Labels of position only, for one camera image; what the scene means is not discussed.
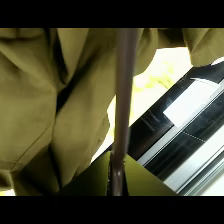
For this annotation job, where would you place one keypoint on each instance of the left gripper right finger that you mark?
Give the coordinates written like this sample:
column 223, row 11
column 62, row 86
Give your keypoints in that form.
column 143, row 181

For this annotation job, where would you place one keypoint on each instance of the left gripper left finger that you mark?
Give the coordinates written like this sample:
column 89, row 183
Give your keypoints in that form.
column 95, row 181

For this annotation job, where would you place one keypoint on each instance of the olive green shirt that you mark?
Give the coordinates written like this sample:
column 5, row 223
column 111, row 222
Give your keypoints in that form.
column 30, row 100

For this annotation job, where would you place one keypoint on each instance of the silver frame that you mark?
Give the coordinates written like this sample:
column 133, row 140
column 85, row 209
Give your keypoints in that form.
column 200, row 166

